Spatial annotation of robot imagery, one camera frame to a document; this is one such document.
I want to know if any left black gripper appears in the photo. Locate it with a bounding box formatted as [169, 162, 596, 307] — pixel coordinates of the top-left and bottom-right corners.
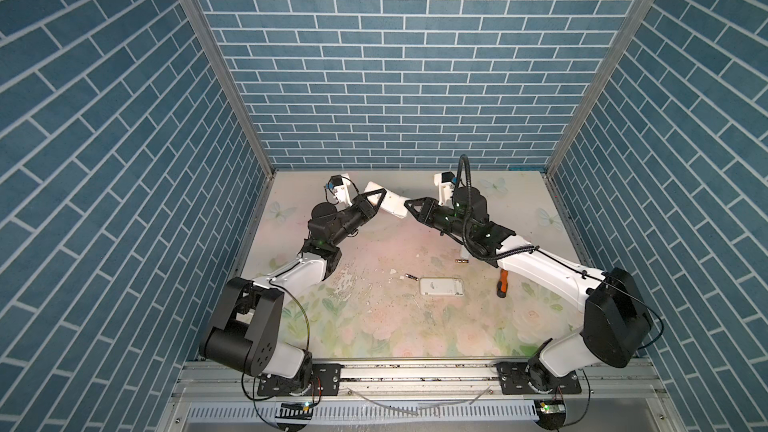
[327, 190, 385, 250]

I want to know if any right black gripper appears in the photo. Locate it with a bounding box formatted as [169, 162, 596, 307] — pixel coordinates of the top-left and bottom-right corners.
[404, 196, 473, 242]

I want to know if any white remote control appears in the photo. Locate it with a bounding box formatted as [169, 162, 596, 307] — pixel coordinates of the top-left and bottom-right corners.
[365, 181, 408, 219]
[418, 277, 464, 297]

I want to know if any orange handled screwdriver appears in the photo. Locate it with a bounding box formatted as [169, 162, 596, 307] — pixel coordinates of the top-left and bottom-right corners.
[496, 269, 509, 298]

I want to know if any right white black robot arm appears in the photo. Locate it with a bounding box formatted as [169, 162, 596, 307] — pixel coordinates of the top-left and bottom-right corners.
[404, 186, 653, 391]

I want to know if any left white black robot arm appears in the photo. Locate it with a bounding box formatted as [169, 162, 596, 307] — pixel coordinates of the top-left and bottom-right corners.
[199, 188, 386, 391]

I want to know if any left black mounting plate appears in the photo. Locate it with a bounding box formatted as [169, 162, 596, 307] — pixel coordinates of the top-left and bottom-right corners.
[256, 363, 342, 397]

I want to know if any black mounting plate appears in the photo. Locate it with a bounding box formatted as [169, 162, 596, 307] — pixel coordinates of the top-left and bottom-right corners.
[256, 363, 342, 397]
[494, 361, 582, 395]

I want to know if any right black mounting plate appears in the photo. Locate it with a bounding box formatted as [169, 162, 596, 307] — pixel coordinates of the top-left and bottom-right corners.
[494, 361, 582, 395]

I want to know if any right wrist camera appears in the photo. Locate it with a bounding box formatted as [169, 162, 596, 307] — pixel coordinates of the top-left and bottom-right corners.
[434, 171, 458, 206]

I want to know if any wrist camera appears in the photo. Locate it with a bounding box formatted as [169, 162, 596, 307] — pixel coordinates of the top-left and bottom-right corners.
[434, 171, 458, 206]
[325, 174, 353, 206]

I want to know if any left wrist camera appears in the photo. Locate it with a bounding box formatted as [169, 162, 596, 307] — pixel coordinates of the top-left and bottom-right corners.
[325, 174, 353, 206]

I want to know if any white perforated cable duct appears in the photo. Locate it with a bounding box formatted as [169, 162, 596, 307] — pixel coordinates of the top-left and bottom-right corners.
[186, 400, 539, 426]

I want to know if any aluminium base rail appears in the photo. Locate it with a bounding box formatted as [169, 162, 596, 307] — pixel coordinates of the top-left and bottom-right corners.
[158, 358, 684, 431]

